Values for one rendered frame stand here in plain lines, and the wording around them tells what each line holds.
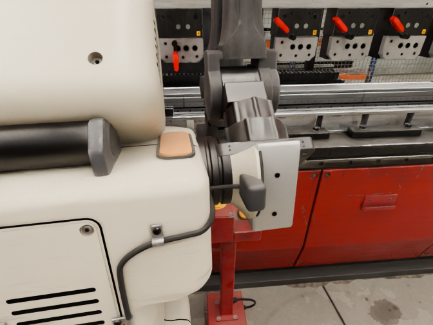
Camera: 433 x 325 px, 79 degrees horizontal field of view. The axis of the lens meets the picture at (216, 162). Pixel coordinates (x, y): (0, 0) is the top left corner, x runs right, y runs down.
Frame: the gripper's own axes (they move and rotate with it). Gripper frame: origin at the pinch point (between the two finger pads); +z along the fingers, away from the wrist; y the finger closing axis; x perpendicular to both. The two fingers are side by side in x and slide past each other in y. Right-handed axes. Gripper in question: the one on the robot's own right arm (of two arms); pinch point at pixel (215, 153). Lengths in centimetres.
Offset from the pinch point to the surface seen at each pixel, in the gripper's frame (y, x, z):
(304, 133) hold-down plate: -40.7, -19.7, 20.5
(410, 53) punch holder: -77, -34, -5
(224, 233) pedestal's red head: -2.7, 15.0, 25.2
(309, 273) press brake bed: -57, 23, 95
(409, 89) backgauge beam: -109, -47, 26
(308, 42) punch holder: -38, -38, -7
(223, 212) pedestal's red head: -2.7, 10.0, 19.2
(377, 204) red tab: -77, 4, 46
